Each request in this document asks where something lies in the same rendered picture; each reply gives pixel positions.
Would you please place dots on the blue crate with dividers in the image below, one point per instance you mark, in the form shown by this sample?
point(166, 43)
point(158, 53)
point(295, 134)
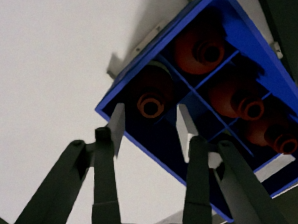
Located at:
point(158, 137)

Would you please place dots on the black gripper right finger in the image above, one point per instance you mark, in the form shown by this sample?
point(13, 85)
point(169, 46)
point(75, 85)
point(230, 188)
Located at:
point(247, 199)

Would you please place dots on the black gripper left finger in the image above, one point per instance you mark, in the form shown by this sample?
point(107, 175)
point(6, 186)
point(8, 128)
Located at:
point(54, 199)

